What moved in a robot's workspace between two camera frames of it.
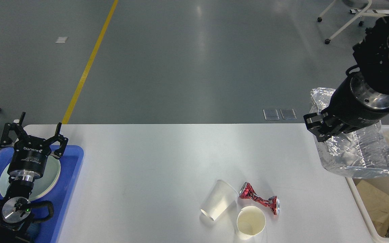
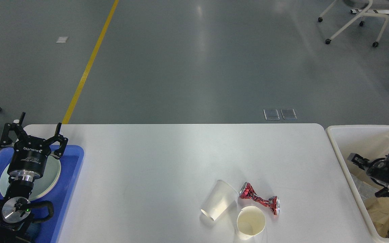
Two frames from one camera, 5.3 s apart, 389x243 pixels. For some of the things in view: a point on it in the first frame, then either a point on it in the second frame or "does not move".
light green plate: x=42 y=187 does not move
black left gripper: x=28 y=160 does not move
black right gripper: x=353 y=106 → x=380 y=170
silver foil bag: x=365 y=153 → x=365 y=189
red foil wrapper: x=247 y=191 does not move
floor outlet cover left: x=271 y=114 does not move
